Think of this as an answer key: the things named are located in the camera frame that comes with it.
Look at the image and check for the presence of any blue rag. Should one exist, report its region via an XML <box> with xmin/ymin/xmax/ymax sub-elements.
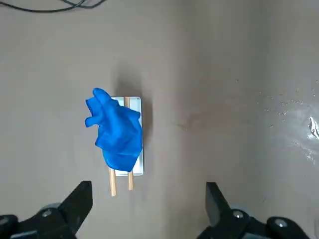
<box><xmin>84</xmin><ymin>87</ymin><xmax>143</xmax><ymax>172</ymax></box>

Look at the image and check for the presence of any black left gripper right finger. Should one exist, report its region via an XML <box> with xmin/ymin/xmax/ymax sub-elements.
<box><xmin>196</xmin><ymin>182</ymin><xmax>312</xmax><ymax>239</ymax></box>

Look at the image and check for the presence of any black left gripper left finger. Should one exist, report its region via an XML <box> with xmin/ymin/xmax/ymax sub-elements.
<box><xmin>0</xmin><ymin>181</ymin><xmax>93</xmax><ymax>239</ymax></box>

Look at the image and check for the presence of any black cable on table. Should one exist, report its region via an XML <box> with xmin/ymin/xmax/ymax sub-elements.
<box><xmin>0</xmin><ymin>0</ymin><xmax>105</xmax><ymax>12</ymax></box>

